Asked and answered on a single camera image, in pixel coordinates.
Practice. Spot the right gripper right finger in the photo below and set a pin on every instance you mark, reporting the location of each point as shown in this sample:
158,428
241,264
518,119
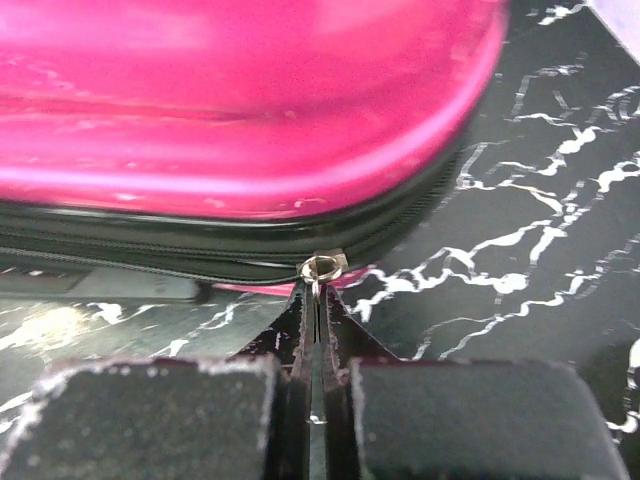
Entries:
461,419

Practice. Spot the black marble pattern mat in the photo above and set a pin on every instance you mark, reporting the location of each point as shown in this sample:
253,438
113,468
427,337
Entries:
532,250

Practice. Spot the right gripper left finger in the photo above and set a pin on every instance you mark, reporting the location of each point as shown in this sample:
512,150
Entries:
241,417

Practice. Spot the pink and teal kids suitcase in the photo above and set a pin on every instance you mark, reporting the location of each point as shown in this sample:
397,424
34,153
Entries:
158,149

